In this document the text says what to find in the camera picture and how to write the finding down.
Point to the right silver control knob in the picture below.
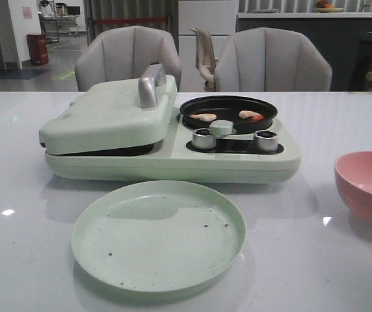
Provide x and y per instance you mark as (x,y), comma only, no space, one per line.
(265,140)

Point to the right grey upholstered chair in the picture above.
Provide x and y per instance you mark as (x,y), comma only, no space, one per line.
(271,60)

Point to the left grey upholstered chair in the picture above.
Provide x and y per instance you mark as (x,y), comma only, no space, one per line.
(125,53)

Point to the green round plate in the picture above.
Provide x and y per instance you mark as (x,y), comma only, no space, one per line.
(159,237)

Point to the green sandwich maker lid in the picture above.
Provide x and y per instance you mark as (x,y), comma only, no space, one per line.
(114,116)

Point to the orange shrimp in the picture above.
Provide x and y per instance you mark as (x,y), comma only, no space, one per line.
(205,117)
(250,115)

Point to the fruit plate on counter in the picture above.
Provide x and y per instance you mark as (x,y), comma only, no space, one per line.
(323,6)

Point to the dark counter with white top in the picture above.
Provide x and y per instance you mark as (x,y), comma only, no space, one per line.
(344,39)

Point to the red trash bin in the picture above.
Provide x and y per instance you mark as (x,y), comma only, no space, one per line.
(37,49)

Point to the left silver control knob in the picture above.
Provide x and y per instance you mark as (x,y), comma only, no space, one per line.
(203,139)

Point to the white cabinet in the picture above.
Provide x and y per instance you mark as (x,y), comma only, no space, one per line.
(218,18)

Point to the grey upholstered chair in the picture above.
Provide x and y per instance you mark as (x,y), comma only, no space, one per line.
(271,60)
(125,53)

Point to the beige office chair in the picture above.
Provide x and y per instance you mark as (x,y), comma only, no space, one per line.
(205,57)

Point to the black round frying pan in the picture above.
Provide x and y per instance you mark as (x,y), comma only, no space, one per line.
(228,108)

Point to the silver control knob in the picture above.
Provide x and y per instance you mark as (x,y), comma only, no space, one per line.
(265,140)
(203,139)

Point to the pink bowl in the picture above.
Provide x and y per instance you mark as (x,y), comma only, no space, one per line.
(353,176)

